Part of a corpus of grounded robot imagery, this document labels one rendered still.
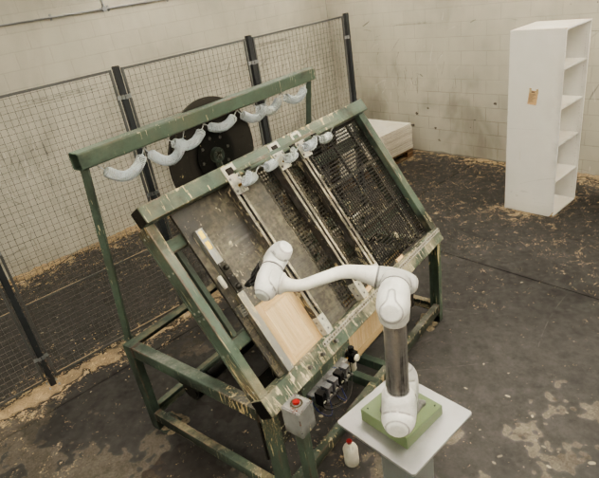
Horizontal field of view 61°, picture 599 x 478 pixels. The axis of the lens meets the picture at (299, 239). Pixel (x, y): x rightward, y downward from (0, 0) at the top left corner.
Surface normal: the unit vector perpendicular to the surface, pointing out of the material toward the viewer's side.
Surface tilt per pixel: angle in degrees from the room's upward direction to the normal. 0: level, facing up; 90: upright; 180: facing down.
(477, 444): 0
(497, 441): 0
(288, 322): 58
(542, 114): 90
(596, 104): 90
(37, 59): 90
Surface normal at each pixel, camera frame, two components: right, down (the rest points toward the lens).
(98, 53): 0.66, 0.24
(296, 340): 0.58, -0.33
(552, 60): -0.73, 0.40
